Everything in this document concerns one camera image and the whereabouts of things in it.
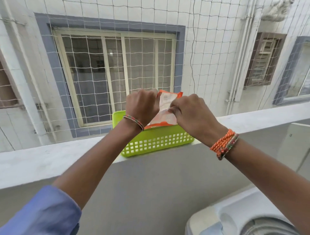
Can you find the beaded green red bangle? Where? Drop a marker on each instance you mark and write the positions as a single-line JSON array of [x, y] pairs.
[[230, 146]]

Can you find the thick white drain pipe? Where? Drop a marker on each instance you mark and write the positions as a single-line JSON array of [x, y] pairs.
[[24, 84]]

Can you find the white plaster window ornament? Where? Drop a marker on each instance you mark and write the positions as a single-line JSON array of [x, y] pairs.
[[276, 11]]

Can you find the white blue washing machine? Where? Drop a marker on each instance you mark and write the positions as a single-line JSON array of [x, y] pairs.
[[230, 213]]

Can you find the brown framed window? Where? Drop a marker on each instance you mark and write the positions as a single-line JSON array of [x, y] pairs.
[[6, 89]]

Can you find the red packet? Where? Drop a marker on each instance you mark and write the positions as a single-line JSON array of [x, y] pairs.
[[166, 116]]

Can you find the large grey framed window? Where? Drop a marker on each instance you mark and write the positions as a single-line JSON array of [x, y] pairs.
[[55, 72]]

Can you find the person's right hand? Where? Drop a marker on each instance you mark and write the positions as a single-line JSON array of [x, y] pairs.
[[196, 116]]

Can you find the person's left hand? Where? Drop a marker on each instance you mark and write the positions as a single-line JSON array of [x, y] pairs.
[[143, 104]]

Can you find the thin multicolour bangle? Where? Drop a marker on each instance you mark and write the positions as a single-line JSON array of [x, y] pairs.
[[134, 121]]

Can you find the person's left forearm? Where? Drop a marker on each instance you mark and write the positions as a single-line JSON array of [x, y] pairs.
[[97, 164]]

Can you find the brown louvred window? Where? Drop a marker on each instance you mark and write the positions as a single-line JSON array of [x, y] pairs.
[[264, 60]]

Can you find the white safety net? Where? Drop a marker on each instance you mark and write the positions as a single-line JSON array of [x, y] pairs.
[[210, 36]]

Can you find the person's blue tunic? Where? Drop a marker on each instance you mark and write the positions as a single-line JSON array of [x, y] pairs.
[[43, 213]]

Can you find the white drain pipes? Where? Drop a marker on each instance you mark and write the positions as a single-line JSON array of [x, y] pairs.
[[239, 60]]

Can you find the green plastic basket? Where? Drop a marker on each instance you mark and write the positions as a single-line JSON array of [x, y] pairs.
[[157, 140]]

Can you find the person's right forearm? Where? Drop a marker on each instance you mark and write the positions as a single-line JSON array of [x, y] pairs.
[[271, 179]]

